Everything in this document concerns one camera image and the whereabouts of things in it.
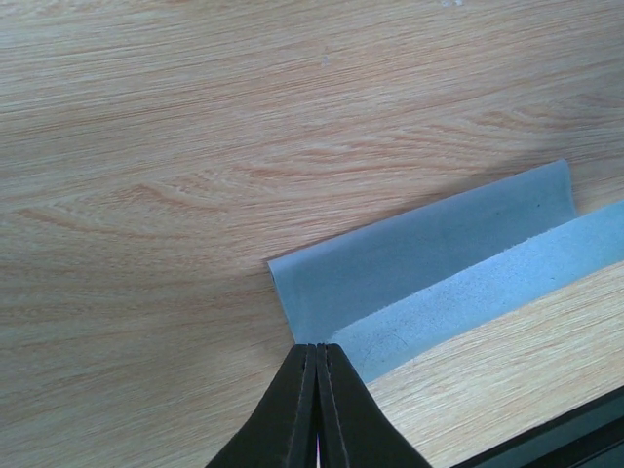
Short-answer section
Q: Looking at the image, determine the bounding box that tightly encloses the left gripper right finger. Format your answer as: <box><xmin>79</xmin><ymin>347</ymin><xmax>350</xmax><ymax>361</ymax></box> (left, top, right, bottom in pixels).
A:
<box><xmin>316</xmin><ymin>344</ymin><xmax>430</xmax><ymax>468</ymax></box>

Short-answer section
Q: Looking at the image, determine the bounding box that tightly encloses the black aluminium frame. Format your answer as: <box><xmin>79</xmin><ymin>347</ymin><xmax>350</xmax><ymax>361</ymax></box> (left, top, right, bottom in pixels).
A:
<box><xmin>459</xmin><ymin>387</ymin><xmax>623</xmax><ymax>467</ymax></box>

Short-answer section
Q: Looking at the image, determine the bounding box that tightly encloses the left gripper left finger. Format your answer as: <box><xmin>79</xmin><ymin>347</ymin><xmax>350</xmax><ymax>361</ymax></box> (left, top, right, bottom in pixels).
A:
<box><xmin>208</xmin><ymin>345</ymin><xmax>317</xmax><ymax>468</ymax></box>

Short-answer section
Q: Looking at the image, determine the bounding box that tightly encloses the light blue cleaning cloth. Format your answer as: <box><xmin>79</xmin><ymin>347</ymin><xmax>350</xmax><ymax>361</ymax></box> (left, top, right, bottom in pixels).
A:
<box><xmin>269</xmin><ymin>160</ymin><xmax>623</xmax><ymax>382</ymax></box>

